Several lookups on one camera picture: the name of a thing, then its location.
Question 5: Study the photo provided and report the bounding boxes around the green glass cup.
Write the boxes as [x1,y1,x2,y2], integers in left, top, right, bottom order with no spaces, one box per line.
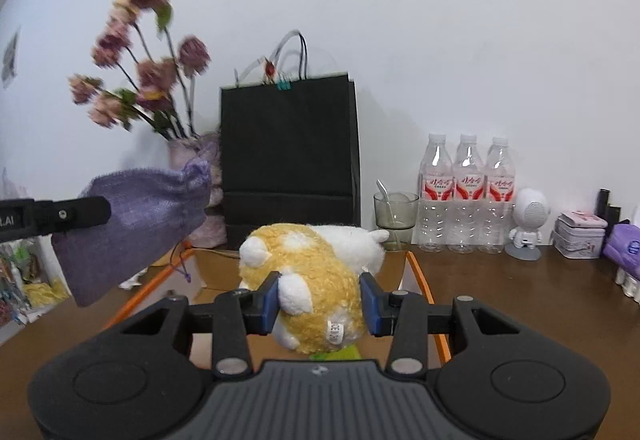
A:
[373,192,419,250]

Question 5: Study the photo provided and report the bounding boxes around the left water bottle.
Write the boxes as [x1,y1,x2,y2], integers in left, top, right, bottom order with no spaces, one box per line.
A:
[418,134,454,252]

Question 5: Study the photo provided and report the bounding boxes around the green item in box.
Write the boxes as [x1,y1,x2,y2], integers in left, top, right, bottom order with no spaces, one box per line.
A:
[309,344,362,362]

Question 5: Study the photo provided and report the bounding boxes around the dried rose bouquet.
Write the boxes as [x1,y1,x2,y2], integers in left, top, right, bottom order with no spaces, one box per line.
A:
[68,0,212,141]

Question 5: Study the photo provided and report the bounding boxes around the teal binder clip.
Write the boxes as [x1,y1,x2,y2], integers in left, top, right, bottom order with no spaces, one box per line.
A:
[277,80,291,91]

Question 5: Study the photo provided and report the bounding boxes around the white robot figurine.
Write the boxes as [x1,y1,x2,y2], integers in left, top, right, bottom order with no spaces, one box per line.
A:
[504,188,550,261]

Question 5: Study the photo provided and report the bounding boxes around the middle water bottle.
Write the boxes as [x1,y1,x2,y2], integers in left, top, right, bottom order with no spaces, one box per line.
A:
[448,134,485,254]

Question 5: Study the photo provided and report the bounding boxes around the purple knitted pouch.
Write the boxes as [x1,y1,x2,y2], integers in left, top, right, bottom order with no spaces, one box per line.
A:
[51,168,201,307]

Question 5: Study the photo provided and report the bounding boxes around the water bottle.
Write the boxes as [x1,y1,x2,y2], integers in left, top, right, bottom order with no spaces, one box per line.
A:
[418,134,454,252]
[478,137,515,254]
[448,134,485,254]

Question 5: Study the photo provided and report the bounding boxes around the orange cardboard box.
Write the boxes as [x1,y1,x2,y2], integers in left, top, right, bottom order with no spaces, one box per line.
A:
[104,248,451,368]

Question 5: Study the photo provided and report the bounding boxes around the right water bottle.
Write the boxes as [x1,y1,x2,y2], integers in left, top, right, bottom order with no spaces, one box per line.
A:
[478,137,515,254]

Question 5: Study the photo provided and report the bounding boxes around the purple ceramic vase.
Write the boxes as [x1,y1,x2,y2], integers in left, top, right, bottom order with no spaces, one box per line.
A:
[168,131,227,248]

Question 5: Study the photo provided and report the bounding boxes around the clear spoon in cup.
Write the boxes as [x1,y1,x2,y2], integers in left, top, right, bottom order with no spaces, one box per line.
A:
[374,179,398,229]

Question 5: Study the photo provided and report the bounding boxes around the purple tissue pack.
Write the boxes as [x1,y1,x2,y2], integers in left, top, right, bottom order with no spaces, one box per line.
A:
[603,223,640,280]

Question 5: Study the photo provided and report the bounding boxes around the yellow white plush toy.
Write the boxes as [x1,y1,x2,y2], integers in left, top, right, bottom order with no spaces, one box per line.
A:
[239,223,390,354]

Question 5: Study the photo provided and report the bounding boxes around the black paper bag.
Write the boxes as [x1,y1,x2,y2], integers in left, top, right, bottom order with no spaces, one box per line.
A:
[219,30,362,251]

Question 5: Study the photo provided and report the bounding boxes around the small tin box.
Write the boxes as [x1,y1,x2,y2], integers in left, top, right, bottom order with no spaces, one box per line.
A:
[551,210,608,260]

